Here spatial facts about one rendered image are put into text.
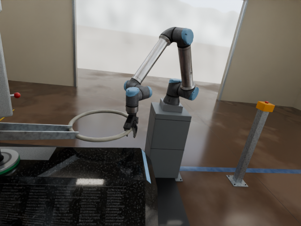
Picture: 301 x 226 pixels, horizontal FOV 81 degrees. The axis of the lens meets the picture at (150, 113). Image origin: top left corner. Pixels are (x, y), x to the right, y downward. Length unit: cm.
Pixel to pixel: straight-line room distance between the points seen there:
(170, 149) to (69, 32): 469
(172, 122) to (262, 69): 575
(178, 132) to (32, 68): 519
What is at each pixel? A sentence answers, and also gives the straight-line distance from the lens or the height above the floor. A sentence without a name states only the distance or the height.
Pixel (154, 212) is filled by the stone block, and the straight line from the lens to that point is 112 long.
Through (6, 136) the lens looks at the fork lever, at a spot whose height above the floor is 98.
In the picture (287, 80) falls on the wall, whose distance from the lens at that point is 813.
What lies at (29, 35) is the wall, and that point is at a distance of 628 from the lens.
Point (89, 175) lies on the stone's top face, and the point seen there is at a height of 80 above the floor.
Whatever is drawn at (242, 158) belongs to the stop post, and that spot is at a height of 36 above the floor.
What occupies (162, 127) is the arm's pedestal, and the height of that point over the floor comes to 70.
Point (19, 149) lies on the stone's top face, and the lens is 138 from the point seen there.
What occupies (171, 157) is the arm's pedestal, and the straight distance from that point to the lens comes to 215.
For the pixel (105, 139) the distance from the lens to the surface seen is 120.
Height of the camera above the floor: 150
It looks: 21 degrees down
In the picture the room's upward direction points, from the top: 8 degrees clockwise
